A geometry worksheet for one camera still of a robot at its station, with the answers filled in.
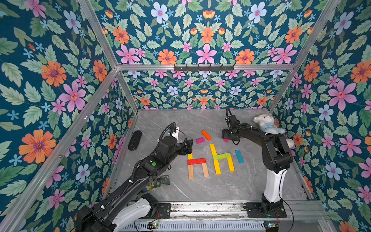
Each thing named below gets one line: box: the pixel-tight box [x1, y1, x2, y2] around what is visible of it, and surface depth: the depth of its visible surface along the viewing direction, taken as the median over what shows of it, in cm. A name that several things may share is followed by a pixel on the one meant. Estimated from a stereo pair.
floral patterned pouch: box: [145, 174, 171, 191], surface depth 82 cm
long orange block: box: [200, 129, 212, 141], surface depth 106 cm
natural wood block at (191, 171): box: [187, 164, 195, 180], surface depth 88 cm
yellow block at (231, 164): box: [227, 157, 235, 172], surface depth 91 cm
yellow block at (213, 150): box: [209, 143, 218, 157], surface depth 98 cm
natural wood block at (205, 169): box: [201, 162, 210, 178], surface depth 88 cm
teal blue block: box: [234, 149, 245, 164], surface depth 95 cm
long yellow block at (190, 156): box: [187, 152, 194, 160], surface depth 95 cm
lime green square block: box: [213, 153, 226, 160], surface depth 95 cm
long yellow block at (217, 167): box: [213, 159, 222, 175], surface depth 90 cm
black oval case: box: [127, 130, 143, 152], surface depth 100 cm
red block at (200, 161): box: [196, 158, 207, 164], surface depth 92 cm
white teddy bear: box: [253, 114, 295, 149], surface depth 100 cm
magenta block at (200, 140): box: [195, 137, 206, 145], surface depth 105 cm
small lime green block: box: [221, 152, 232, 160], surface depth 95 cm
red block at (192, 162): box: [186, 159, 198, 165], surface depth 91 cm
